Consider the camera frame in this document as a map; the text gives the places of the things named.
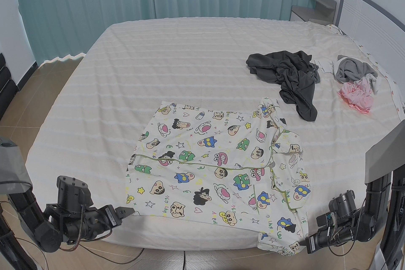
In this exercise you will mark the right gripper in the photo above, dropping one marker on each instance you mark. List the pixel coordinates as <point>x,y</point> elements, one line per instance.
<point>321,240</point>

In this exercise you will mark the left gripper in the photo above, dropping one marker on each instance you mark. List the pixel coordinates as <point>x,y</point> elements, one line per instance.
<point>106,218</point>

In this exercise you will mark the white printed pyjama top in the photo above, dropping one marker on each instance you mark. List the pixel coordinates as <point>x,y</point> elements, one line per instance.
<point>205,173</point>

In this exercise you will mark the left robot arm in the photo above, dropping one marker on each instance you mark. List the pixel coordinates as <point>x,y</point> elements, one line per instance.
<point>72,192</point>

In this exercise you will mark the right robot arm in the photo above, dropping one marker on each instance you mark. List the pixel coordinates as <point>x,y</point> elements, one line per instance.
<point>382,161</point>

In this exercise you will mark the bed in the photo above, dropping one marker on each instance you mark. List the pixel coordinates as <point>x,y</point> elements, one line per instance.
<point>174,66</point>

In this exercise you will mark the pink garment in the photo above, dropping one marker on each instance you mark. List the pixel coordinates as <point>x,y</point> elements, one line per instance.
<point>357,96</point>

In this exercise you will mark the black garment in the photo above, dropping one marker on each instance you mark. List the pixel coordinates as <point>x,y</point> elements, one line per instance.
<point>294,79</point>

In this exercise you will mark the black chest of drawers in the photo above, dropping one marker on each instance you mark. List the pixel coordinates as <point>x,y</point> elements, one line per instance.
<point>6,85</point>

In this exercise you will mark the grey garment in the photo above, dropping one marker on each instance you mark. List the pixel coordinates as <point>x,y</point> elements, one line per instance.
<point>352,69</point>

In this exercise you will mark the grey bedside table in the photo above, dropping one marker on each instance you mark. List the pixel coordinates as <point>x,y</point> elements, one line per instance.
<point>311,11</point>

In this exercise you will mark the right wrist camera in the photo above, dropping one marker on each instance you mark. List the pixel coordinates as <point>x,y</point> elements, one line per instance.
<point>324,219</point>

